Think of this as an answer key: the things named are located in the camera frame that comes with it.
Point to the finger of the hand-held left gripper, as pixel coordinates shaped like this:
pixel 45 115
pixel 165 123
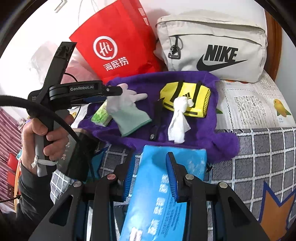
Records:
pixel 92 100
pixel 113 90

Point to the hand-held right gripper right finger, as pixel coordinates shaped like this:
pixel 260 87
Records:
pixel 173 180

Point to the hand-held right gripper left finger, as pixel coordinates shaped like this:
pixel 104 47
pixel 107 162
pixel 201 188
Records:
pixel 129 180

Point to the green tissue packet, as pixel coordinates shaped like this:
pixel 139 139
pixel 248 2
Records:
pixel 100 117

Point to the blue tissue pack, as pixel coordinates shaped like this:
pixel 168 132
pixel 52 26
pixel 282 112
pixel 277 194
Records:
pixel 152 166

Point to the white glove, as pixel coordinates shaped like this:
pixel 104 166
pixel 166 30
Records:
pixel 129 115

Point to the yellow mini duffel bag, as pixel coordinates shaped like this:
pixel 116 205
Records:
pixel 167 92

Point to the white tissue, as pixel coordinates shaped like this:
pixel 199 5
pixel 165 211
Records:
pixel 177 125

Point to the person's left forearm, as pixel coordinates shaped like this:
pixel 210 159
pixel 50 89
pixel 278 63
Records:
pixel 30 197

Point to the person's left hand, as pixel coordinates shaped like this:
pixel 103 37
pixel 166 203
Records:
pixel 57 143

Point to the blue box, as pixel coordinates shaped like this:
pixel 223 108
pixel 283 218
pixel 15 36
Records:
pixel 99 160

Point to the white plastic shopping bag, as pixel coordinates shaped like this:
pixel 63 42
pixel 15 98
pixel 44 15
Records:
pixel 41 60

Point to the dark tin box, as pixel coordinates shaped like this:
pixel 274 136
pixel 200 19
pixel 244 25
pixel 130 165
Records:
pixel 78 157

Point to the purple towel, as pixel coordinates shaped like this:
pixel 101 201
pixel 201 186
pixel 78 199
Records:
pixel 203 129

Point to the red paper bag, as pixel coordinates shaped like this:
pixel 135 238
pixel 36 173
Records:
pixel 124 27

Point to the red striped fabric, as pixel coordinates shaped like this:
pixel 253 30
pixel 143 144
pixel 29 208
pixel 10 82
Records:
pixel 11 134

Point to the grey checked blanket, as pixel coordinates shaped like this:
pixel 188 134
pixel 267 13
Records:
pixel 254 157

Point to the beige waist bag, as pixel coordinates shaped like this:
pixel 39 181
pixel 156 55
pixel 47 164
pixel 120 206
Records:
pixel 196 30

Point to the brown wooden frame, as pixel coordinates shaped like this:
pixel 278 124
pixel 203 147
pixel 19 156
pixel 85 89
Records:
pixel 274 46

